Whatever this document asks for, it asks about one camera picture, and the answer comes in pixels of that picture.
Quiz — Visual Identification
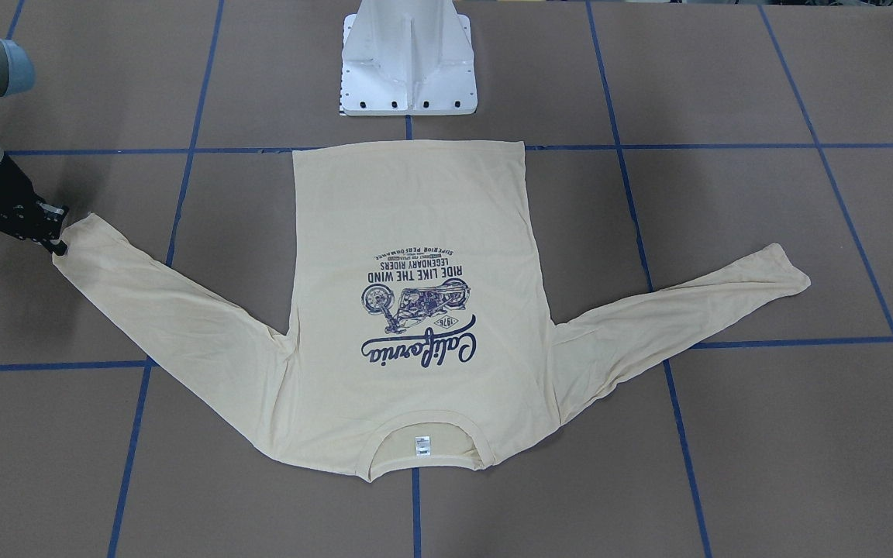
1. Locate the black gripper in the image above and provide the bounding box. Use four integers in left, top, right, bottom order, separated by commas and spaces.
0, 157, 70, 257

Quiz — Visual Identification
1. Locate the cream long-sleeve printed shirt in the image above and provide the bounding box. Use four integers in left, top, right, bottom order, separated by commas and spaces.
53, 140, 811, 481

